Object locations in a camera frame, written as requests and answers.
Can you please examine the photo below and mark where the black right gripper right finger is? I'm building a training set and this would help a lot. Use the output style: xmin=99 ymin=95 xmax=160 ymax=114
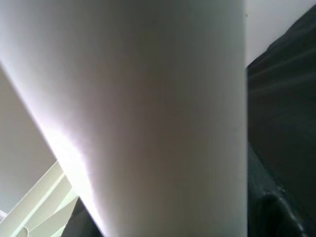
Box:
xmin=254 ymin=192 xmax=309 ymax=237

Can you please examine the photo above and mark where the black cloth table cover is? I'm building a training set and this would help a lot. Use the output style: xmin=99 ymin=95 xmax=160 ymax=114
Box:
xmin=245 ymin=3 xmax=316 ymax=237

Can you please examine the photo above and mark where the white plastic table leg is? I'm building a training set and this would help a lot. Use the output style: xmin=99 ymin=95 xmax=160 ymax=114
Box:
xmin=0 ymin=0 xmax=249 ymax=237

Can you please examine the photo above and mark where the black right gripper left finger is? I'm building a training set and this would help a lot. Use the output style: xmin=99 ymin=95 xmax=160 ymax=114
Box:
xmin=61 ymin=197 xmax=104 ymax=237

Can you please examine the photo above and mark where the white plastic table top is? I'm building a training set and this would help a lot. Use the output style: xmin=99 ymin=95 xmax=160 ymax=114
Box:
xmin=0 ymin=158 xmax=82 ymax=237

